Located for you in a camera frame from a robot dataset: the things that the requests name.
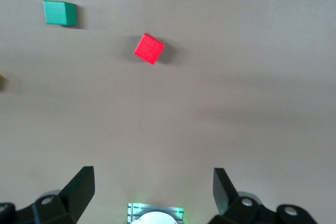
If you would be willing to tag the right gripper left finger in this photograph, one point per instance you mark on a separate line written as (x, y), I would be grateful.
(78, 195)

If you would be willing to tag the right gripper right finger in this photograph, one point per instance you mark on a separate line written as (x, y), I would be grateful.
(223, 192)

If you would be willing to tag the red wooden block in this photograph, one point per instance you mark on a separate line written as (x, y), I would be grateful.
(149, 48)

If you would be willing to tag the yellow wooden block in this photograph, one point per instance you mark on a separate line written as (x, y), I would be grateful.
(0, 82)

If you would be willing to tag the green wooden block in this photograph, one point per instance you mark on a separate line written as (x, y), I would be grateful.
(56, 12)

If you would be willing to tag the brown paper table cover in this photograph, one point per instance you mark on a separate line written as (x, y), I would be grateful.
(236, 77)

